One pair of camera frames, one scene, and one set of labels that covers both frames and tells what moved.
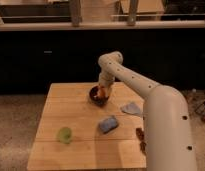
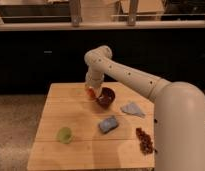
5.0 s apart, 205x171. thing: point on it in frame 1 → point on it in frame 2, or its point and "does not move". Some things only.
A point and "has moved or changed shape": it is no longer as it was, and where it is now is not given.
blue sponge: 107,124 does not move
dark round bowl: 96,98 has moved or changed shape
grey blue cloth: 131,107 does not move
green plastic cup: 64,135 does not move
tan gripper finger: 108,91 → 98,91
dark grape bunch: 140,136 does not move
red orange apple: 101,90 has moved or changed shape
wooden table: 75,132 does not move
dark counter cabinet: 27,62 does not move
